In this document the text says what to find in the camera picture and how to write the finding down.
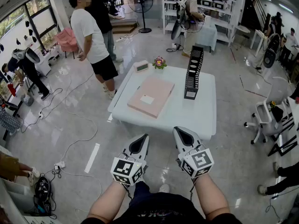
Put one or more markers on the potted purple yellow flower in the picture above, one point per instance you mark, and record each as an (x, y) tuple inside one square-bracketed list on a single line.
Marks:
[(159, 62)]

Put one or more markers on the white power strip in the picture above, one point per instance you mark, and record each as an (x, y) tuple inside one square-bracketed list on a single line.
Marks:
[(60, 164), (41, 116)]

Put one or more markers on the person's black shirt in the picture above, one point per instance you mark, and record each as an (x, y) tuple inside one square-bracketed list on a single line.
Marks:
[(163, 209)]

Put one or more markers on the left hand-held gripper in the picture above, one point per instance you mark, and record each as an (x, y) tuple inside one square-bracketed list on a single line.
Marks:
[(123, 169)]

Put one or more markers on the dark staircase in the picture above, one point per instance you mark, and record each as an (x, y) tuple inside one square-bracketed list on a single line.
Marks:
[(254, 10)]

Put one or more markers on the person's dark trousers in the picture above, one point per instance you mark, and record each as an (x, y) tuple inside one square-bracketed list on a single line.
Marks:
[(140, 190)]

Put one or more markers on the black framed window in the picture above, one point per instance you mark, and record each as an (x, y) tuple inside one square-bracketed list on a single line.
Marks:
[(38, 17)]

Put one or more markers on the pink box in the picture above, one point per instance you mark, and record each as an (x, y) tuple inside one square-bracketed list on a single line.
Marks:
[(151, 92)]

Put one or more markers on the white storage shelf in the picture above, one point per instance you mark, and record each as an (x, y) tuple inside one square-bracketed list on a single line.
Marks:
[(168, 27)]

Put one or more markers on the white office chair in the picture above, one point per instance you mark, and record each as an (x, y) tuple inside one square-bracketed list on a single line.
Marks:
[(279, 90)]

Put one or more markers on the person's right white shoe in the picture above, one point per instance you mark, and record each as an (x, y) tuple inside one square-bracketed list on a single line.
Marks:
[(164, 188)]

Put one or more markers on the small red potted flower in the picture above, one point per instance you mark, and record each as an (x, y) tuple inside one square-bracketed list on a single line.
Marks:
[(297, 100)]

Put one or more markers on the black perforated file rack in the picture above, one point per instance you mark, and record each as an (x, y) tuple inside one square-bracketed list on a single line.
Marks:
[(189, 94)]

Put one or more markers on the small black bag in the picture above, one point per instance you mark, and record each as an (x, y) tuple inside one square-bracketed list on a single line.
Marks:
[(277, 114)]

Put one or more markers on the pink fabric chair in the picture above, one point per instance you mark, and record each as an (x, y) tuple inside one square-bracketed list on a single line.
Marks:
[(67, 39)]

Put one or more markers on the white desk black frame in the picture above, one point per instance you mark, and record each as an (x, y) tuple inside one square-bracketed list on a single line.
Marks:
[(294, 106)]

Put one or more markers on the person's right forearm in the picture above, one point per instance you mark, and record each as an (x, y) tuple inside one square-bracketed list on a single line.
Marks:
[(210, 197)]

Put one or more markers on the white round side table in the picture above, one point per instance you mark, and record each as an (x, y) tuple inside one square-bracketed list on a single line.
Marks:
[(243, 28)]

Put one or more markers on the pink digital clock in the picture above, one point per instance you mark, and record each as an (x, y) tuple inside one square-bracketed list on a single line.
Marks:
[(141, 66)]

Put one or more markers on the black floor bag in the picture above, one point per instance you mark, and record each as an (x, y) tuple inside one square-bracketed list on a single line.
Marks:
[(42, 188)]

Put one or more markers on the wooden step platform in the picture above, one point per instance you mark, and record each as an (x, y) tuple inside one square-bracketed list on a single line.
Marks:
[(123, 28)]

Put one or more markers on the small white table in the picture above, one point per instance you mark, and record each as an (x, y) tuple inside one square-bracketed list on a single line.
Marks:
[(258, 32)]

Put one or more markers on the person's left forearm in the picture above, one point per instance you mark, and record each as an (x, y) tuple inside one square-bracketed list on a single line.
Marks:
[(107, 202)]

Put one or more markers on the light blue tablecloth table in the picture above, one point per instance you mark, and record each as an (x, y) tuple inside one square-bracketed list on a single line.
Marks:
[(209, 35)]

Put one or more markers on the small yellow potted flower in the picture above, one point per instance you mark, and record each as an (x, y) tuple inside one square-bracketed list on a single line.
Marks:
[(272, 104)]

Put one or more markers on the black standing fan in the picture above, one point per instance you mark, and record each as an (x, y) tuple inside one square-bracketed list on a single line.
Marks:
[(145, 30)]

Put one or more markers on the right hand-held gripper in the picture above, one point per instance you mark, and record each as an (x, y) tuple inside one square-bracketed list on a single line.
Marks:
[(198, 162)]

